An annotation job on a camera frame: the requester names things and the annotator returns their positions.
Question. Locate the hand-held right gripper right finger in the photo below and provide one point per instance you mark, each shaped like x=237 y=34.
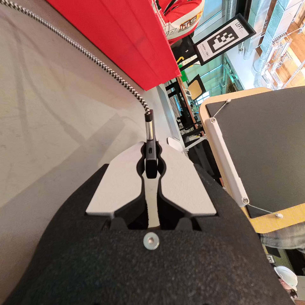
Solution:
x=183 y=183

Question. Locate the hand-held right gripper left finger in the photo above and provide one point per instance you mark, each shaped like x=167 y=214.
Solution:
x=119 y=183

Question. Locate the red plastic bin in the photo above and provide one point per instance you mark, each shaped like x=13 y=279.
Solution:
x=114 y=35

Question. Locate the white clamp bar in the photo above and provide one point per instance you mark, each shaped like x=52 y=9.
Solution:
x=226 y=162

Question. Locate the wooden board with black panel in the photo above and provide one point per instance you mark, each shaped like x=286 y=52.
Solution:
x=262 y=154

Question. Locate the framed marker sign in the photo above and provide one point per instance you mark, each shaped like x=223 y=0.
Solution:
x=224 y=38

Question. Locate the red white printed jacket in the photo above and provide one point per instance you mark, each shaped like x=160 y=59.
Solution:
x=181 y=21

